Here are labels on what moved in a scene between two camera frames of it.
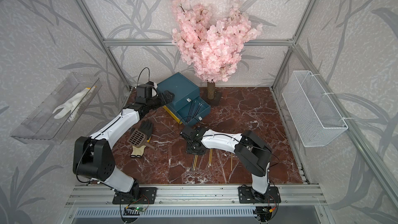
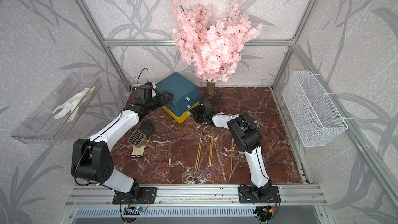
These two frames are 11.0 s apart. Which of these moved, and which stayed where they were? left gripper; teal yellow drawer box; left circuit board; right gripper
Moved: right gripper
Stayed: left circuit board; teal yellow drawer box; left gripper
